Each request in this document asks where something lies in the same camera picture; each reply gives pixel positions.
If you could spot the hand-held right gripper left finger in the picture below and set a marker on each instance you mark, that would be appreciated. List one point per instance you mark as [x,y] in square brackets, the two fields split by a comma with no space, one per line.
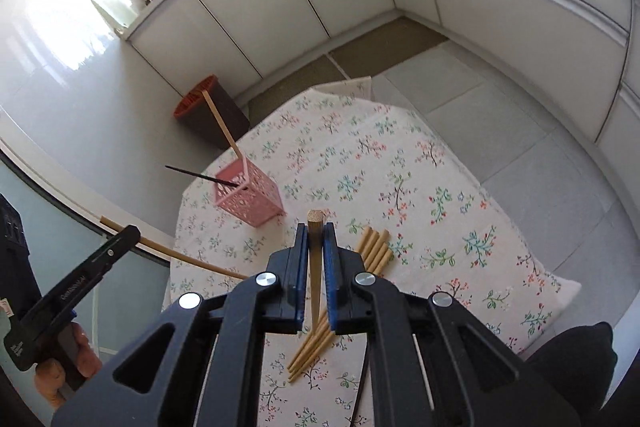
[300,279]

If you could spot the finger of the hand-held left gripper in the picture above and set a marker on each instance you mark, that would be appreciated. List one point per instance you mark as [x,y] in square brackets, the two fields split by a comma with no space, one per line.
[120,244]

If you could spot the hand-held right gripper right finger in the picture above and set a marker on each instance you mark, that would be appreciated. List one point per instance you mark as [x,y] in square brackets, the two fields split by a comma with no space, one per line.
[330,287]

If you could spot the wooden chopstick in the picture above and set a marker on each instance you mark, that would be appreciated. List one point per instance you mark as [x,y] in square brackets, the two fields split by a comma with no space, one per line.
[383,263]
[364,243]
[220,124]
[372,248]
[378,255]
[316,267]

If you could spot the pink perforated utensil basket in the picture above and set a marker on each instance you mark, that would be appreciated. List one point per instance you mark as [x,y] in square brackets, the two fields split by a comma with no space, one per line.
[250,202]

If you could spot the person's left hand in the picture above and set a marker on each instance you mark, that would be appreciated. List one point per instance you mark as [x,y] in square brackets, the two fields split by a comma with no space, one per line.
[89,354]

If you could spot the frosted glass sliding door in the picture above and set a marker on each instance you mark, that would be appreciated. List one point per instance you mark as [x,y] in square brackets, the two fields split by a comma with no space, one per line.
[60,217]

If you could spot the dark ribbed object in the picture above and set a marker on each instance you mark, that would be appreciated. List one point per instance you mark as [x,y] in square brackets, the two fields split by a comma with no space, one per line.
[15,247]

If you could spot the long wooden stick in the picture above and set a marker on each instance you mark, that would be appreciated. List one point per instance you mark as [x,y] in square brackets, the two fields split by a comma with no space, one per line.
[200,263]

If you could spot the black chopstick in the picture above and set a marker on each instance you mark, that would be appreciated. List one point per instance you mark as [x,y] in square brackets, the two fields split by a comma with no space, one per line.
[200,176]

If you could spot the floral tablecloth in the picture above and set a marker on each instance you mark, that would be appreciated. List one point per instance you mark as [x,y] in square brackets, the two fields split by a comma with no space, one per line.
[400,167]

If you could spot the brown trash bin red bag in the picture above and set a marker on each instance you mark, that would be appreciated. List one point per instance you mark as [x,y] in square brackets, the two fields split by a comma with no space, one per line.
[235,117]

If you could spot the brown floor mat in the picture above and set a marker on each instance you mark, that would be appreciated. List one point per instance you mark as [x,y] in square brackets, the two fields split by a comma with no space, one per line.
[390,47]
[295,87]

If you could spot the pale standing board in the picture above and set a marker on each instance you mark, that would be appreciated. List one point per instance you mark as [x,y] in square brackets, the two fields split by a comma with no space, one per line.
[112,17]

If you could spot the person's black pants leg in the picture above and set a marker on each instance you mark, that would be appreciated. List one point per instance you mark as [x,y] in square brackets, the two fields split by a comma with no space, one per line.
[570,357]

